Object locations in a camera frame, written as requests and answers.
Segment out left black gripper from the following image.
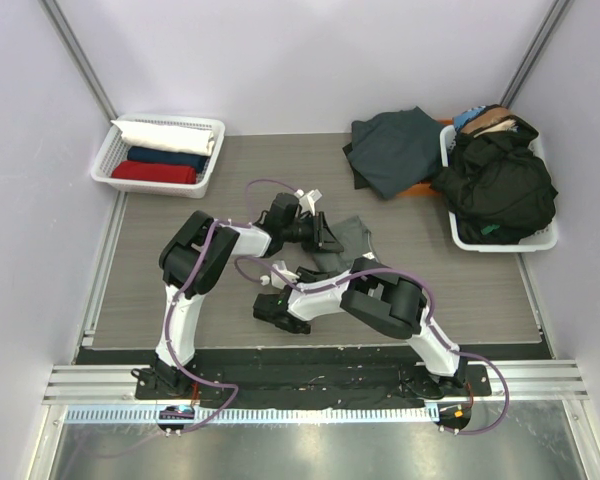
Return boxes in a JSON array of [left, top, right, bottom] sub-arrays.
[[281, 212, 342, 253]]

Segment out grey t shirt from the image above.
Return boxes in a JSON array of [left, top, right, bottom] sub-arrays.
[[312, 216, 378, 274]]

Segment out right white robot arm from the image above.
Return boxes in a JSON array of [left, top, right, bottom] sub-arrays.
[[253, 257, 468, 400]]

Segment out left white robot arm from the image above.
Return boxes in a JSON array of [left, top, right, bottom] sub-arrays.
[[131, 189, 343, 400]]

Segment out dark teal t shirt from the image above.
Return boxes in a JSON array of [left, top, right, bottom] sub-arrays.
[[343, 107, 444, 200]]

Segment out white rolled t shirt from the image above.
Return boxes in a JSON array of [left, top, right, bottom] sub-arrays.
[[112, 120, 215, 156]]

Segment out black clothes pile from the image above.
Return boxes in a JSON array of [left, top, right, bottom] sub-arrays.
[[431, 111, 558, 245]]

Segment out blue and tan clothes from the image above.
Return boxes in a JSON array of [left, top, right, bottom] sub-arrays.
[[452, 104, 513, 135]]

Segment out navy rolled t shirt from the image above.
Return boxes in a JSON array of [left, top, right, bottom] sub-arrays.
[[127, 146, 209, 173]]

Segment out red rolled t shirt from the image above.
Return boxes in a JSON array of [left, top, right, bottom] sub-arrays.
[[111, 160, 197, 184]]

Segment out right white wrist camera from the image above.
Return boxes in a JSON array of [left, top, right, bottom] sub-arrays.
[[259, 260, 299, 290]]

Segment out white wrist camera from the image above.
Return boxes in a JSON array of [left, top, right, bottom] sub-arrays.
[[259, 260, 299, 290], [294, 189, 322, 215]]

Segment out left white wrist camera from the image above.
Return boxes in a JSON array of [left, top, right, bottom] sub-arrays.
[[294, 189, 322, 215]]

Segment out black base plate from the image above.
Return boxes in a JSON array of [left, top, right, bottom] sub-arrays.
[[74, 342, 552, 409]]

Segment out slotted white cable duct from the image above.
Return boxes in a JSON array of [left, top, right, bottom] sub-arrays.
[[64, 404, 439, 426]]

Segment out right aluminium frame post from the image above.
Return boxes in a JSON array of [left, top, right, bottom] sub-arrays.
[[500, 0, 574, 107]]

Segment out aluminium frame post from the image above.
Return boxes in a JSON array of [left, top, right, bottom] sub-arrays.
[[39, 0, 118, 120], [500, 0, 574, 107]]

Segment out left aluminium frame post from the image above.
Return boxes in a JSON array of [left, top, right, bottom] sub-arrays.
[[39, 0, 118, 120]]

